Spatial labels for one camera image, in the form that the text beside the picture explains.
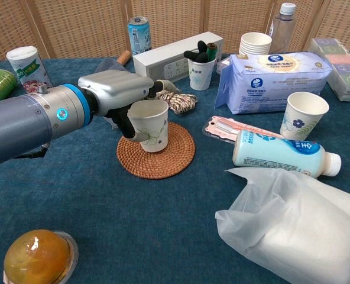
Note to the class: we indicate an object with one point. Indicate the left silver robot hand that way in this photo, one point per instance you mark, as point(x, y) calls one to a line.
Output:
point(116, 88)

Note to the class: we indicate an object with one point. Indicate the white paper cup green flower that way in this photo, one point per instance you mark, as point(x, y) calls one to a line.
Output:
point(151, 127)

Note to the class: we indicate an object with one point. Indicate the white paper cup holding items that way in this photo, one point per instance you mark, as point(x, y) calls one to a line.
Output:
point(201, 77)

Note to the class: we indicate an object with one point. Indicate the round woven rattan coaster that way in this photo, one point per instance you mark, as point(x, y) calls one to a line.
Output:
point(175, 156)

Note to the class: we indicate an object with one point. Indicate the white paper cup centre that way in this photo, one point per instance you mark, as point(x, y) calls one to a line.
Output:
point(254, 44)

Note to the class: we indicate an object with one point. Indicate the orange jelly cup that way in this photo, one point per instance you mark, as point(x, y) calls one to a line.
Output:
point(37, 260)

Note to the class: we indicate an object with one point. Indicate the white paper cup blue flower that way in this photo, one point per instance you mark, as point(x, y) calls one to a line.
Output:
point(303, 118)

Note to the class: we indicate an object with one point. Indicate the grey cloth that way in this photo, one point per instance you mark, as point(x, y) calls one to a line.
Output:
point(110, 66)

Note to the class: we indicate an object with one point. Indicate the light blue drink can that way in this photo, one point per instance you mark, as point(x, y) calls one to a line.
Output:
point(139, 35)

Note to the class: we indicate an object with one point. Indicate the long white power strip box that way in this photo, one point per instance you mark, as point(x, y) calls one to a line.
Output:
point(169, 60)

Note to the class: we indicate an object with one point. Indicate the woven bamboo folding screen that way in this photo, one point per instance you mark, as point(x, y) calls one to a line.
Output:
point(74, 26)

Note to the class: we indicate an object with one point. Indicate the white-lidded snack canister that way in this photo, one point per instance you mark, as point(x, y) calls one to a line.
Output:
point(30, 71)

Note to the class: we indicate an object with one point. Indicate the black foam pieces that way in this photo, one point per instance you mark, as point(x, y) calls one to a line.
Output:
point(200, 54)

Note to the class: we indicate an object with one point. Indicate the green thread spool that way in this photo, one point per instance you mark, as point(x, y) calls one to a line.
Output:
point(212, 51)

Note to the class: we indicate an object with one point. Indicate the pink razor blister pack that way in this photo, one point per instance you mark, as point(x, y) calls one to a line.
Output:
point(222, 127)

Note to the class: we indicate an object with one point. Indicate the blue tissue pack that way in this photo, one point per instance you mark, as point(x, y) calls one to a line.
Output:
point(275, 83)

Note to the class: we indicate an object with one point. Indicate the clear plastic water bottle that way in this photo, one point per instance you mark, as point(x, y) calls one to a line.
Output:
point(281, 32)

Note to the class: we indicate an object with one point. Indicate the light blue milk bottle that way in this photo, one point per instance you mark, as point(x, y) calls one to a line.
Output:
point(278, 155)

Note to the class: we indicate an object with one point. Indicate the multicolour tissue pack row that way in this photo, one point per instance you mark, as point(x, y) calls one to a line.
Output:
point(340, 68)

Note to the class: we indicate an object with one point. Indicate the clear plastic bag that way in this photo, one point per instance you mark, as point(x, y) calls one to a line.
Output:
point(296, 230)

